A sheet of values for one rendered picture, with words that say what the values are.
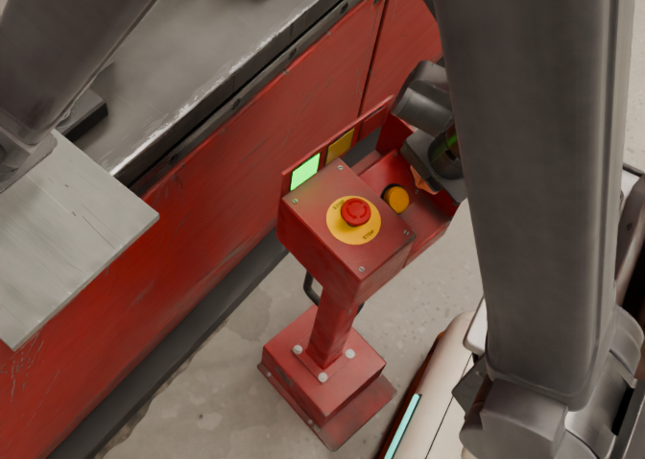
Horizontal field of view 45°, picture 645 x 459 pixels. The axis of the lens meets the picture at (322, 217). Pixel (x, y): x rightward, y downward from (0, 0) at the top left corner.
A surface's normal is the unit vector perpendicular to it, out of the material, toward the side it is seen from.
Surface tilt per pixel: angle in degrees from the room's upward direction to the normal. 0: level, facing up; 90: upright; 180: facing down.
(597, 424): 34
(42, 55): 93
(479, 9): 98
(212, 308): 0
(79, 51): 93
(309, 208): 0
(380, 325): 0
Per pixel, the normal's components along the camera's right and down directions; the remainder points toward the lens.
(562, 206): -0.43, 0.78
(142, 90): 0.10, -0.47
